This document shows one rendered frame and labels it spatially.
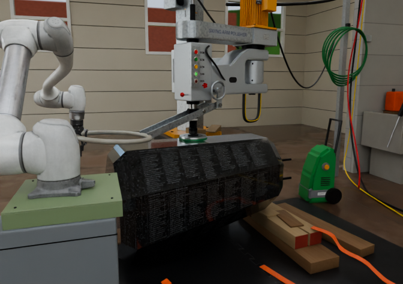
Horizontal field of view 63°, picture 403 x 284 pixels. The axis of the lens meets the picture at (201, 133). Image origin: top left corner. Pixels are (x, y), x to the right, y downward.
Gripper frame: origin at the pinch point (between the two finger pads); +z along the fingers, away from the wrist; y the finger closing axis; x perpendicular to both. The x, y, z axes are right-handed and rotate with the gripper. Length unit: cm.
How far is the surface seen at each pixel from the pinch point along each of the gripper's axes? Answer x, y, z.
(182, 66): 13, 73, -59
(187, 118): 7, 77, -21
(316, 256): -61, 149, 64
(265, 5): 17, 144, -113
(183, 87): 12, 74, -44
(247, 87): 19, 134, -47
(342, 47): 98, 317, -104
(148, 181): -24.5, 40.6, 15.5
